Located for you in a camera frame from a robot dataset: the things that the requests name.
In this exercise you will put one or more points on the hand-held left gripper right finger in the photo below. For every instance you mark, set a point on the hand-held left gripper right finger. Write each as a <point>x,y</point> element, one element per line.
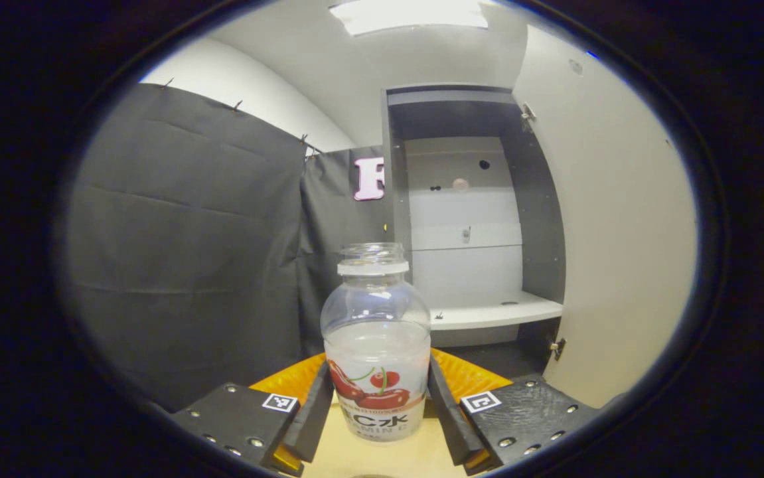
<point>448,418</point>

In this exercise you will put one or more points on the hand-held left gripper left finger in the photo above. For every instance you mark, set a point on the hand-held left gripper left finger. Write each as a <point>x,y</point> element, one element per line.
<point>315,418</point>

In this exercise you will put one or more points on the clear bottle with cherry label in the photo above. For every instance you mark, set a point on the clear bottle with cherry label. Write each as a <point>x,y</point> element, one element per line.
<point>375,318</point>

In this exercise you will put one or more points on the dark grey cabinet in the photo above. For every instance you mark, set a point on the dark grey cabinet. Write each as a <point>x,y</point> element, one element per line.
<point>541,199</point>

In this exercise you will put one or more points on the grey cabinet door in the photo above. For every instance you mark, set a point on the grey cabinet door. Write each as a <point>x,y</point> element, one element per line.
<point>620,232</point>

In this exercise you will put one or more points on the white cabinet shelf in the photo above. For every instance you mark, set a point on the white cabinet shelf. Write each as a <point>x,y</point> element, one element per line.
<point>488,311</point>

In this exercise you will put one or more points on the metal door hinge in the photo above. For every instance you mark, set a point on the metal door hinge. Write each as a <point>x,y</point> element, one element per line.
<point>528,118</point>
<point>557,348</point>

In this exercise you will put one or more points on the black backdrop cloth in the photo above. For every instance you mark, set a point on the black backdrop cloth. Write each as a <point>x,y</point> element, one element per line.
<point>189,232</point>

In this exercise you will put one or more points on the ceiling light panel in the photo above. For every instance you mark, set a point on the ceiling light panel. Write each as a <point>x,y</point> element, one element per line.
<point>408,14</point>

